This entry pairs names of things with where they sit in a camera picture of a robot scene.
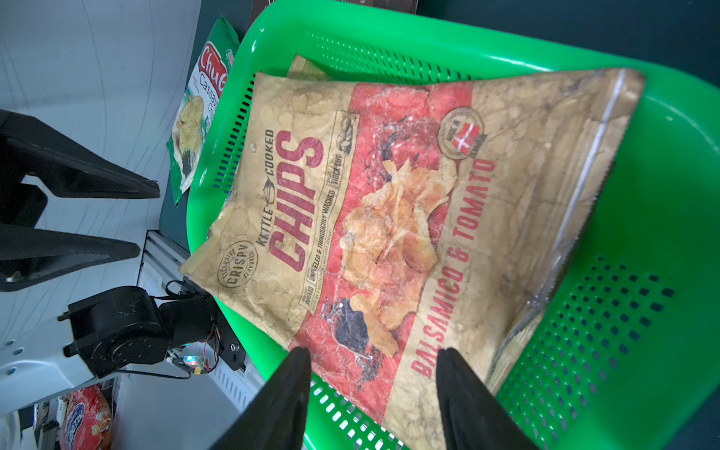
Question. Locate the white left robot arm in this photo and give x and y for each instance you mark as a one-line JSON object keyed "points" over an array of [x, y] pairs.
{"points": [[122, 330]]}

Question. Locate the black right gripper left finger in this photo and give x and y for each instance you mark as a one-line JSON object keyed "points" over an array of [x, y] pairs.
{"points": [[277, 416]]}

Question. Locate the green seaweed snack bag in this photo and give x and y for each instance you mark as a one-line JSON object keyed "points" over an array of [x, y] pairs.
{"points": [[199, 104]]}

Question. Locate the red Balsamico chips bag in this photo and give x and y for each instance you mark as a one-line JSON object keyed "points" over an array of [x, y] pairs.
{"points": [[375, 224]]}

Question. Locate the red snack bag outside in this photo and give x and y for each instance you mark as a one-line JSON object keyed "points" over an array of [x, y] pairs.
{"points": [[88, 420]]}

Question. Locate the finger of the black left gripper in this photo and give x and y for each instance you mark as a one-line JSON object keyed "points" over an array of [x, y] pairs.
{"points": [[29, 147], [30, 256]]}

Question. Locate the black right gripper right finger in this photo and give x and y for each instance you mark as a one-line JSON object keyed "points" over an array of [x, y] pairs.
{"points": [[471, 417]]}

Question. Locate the green-label kettle chips bag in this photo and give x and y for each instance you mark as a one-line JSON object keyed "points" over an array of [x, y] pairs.
{"points": [[305, 70]]}

